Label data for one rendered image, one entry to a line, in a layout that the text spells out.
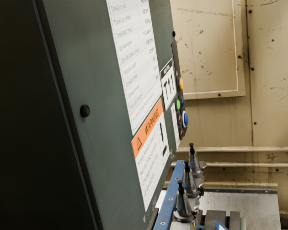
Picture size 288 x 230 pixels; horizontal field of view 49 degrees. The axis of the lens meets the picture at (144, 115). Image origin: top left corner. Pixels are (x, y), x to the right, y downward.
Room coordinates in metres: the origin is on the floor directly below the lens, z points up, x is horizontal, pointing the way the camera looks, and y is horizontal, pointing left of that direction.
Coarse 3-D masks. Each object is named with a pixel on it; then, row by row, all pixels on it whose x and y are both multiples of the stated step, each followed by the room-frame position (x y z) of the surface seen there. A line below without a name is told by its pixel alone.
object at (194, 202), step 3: (189, 198) 0.81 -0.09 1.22; (192, 198) 0.81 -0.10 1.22; (195, 198) 0.81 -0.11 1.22; (189, 201) 0.80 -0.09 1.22; (192, 201) 0.80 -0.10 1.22; (195, 201) 0.79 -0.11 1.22; (198, 201) 0.79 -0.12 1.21; (192, 204) 0.78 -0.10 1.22; (195, 204) 0.78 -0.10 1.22; (198, 204) 0.78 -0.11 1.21; (195, 207) 0.77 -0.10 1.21
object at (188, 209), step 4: (180, 196) 0.73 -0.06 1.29; (184, 196) 0.73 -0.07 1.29; (180, 200) 0.73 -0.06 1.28; (184, 200) 0.73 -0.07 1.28; (188, 200) 0.74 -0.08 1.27; (180, 204) 0.73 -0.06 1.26; (184, 204) 0.73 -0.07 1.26; (188, 204) 0.73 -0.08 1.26; (180, 208) 0.73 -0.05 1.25; (184, 208) 0.72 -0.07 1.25; (188, 208) 0.73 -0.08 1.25; (180, 212) 0.73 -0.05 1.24; (184, 212) 0.72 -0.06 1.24; (188, 212) 0.72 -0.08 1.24; (184, 216) 0.72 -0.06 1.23
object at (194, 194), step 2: (196, 184) 0.86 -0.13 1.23; (198, 186) 0.85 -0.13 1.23; (198, 188) 0.84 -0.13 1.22; (196, 190) 0.83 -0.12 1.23; (198, 190) 0.84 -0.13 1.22; (194, 192) 0.82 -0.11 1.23; (196, 192) 0.82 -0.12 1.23; (198, 192) 0.83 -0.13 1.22; (200, 192) 0.85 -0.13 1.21; (188, 194) 0.82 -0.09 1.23; (190, 194) 0.82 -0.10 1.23; (192, 194) 0.82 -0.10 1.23; (194, 194) 0.82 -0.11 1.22; (196, 194) 0.82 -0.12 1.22; (188, 196) 0.82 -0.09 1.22; (190, 196) 0.82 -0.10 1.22; (192, 196) 0.82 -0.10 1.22; (194, 196) 0.82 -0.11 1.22; (196, 196) 0.82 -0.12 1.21; (198, 196) 0.83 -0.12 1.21; (198, 198) 0.82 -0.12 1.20
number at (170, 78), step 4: (172, 72) 0.59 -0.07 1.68; (168, 76) 0.56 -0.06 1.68; (172, 76) 0.59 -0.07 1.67; (168, 80) 0.55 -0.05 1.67; (172, 80) 0.58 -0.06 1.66; (168, 84) 0.55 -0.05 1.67; (172, 84) 0.58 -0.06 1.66; (168, 88) 0.54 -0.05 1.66; (172, 88) 0.57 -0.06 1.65; (172, 92) 0.57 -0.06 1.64
